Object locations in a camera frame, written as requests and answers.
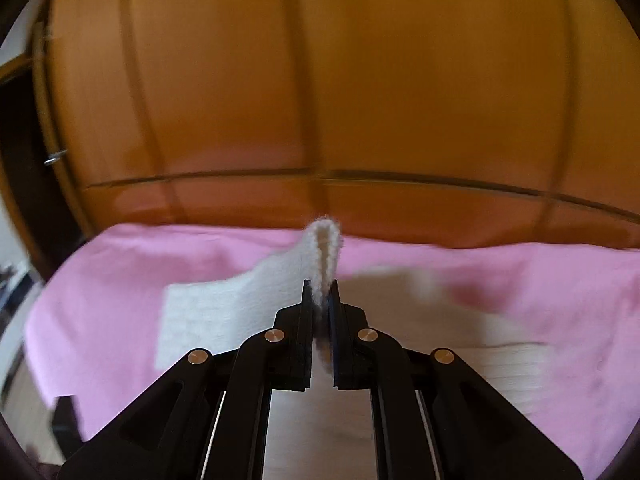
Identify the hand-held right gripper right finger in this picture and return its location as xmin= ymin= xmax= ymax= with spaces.
xmin=327 ymin=280 xmax=585 ymax=480

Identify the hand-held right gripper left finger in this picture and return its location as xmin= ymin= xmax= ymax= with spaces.
xmin=56 ymin=280 xmax=314 ymax=480

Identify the white knit sweater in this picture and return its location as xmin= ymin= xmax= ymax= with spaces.
xmin=157 ymin=214 xmax=553 ymax=480

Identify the pink bed blanket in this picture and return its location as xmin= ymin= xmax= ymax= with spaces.
xmin=22 ymin=222 xmax=640 ymax=480

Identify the wooden wardrobe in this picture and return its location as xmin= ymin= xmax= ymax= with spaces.
xmin=0 ymin=0 xmax=640 ymax=252

